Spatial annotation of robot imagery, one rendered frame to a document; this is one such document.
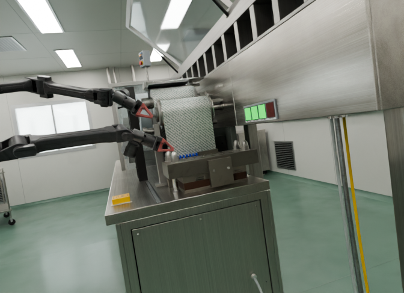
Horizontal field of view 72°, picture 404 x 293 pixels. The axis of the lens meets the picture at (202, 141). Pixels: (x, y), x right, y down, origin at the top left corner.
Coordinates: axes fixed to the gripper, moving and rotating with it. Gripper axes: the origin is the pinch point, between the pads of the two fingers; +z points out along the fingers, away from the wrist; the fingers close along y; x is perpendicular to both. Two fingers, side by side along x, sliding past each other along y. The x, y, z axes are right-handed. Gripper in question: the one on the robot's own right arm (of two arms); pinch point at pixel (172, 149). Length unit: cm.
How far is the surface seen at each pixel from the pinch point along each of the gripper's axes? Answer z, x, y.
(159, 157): -2.8, -6.0, -7.8
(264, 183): 36.6, -0.6, 26.2
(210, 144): 16.8, 8.6, 0.3
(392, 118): 38, 26, 74
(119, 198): -15.3, -26.1, 13.3
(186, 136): 4.2, 7.8, 0.3
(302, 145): 254, 87, -268
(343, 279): 146, -41, -23
